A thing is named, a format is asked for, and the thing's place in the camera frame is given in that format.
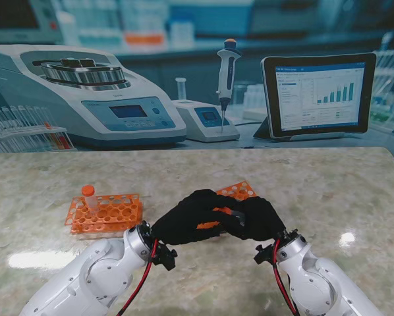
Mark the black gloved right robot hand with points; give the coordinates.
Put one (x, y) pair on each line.
(263, 220)

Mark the orange test tube rack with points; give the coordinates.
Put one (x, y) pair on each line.
(238, 192)
(118, 210)

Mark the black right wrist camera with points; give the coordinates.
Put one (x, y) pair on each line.
(263, 255)

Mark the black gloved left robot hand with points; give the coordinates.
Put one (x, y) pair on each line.
(180, 227)

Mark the printed laboratory backdrop poster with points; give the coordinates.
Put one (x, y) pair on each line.
(197, 66)

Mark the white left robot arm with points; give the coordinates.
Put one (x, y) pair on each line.
(85, 279)

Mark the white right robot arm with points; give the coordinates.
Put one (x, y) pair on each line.
(319, 286)

